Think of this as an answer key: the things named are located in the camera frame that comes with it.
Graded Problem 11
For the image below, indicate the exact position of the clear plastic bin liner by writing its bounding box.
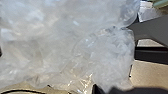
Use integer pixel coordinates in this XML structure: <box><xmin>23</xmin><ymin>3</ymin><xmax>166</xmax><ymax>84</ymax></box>
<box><xmin>0</xmin><ymin>0</ymin><xmax>142</xmax><ymax>94</ymax></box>

